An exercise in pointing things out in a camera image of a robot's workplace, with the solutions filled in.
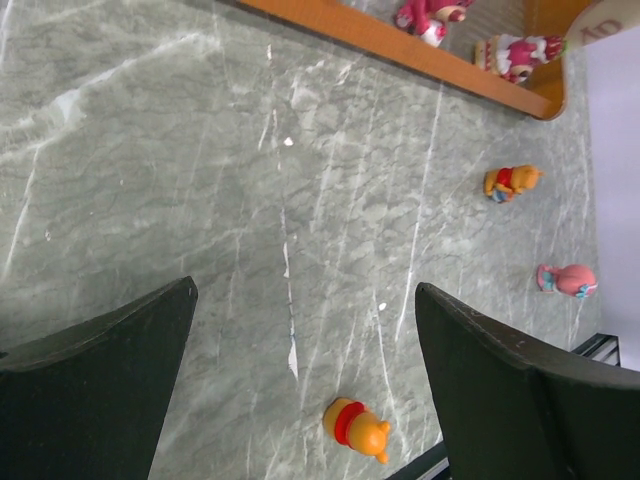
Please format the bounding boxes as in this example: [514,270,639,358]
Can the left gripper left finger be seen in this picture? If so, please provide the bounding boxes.
[1,277,198,479]

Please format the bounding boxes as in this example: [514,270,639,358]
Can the orange wooden shelf rack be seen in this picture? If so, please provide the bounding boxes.
[237,0,568,121]

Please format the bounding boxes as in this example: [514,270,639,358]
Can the orange bear toy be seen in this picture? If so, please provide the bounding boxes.
[322,397,392,464]
[483,164,545,203]

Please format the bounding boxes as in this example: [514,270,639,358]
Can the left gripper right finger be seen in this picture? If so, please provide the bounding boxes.
[415,283,639,479]

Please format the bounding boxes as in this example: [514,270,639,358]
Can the pink bear strawberry hat toy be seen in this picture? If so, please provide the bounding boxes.
[394,0,474,47]

